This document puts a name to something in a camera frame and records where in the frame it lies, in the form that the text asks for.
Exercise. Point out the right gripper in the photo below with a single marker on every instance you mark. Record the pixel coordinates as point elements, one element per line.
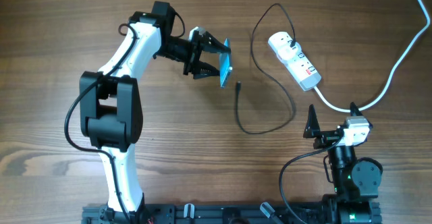
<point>313,130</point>

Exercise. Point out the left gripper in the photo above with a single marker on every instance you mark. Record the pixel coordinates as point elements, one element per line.
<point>195,52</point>

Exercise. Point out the smartphone with cyan screen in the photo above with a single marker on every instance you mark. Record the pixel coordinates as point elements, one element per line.
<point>225,68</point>

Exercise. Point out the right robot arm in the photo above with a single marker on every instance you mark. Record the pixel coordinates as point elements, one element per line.
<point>356,180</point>

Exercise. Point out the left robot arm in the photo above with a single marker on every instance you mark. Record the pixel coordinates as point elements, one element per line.
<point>110,106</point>

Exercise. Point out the white charger plug adapter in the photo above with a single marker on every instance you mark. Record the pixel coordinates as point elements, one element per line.
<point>286,53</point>

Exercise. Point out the white power strip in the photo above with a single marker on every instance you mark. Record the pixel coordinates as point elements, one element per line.
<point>301,69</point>

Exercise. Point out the black mounting rail base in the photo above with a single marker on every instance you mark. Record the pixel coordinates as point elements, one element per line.
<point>301,212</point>

